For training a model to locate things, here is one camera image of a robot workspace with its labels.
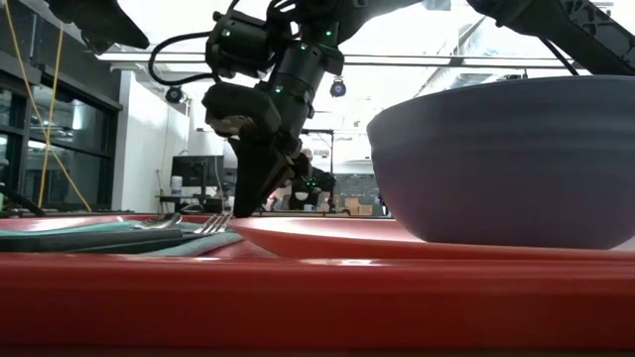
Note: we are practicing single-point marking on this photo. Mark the teal cloth napkin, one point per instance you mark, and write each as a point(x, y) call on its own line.
point(208, 245)

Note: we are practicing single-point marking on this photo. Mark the white canister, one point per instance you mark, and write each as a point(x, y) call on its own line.
point(176, 186)

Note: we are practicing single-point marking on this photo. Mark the pink plastic plate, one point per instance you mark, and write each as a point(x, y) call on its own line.
point(322, 238)

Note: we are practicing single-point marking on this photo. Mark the black ceiling camera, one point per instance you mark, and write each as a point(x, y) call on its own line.
point(174, 94)
point(338, 88)

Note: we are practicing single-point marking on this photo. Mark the brown cardboard boxes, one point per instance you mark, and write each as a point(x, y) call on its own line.
point(357, 205)

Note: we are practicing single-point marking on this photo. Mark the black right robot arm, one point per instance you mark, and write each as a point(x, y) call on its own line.
point(307, 74)

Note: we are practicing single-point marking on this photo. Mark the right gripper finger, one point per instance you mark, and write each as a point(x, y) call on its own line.
point(260, 178)

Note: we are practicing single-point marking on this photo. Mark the person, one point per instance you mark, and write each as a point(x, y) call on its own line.
point(322, 181)

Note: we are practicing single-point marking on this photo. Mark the black computer monitor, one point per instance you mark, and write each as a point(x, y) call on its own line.
point(198, 171)

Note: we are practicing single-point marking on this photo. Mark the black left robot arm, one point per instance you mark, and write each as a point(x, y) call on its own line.
point(99, 25)

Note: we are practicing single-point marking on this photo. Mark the red plastic tray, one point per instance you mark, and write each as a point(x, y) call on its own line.
point(297, 307)

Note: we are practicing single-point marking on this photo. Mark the blue plastic bowl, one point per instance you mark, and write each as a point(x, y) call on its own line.
point(496, 163)

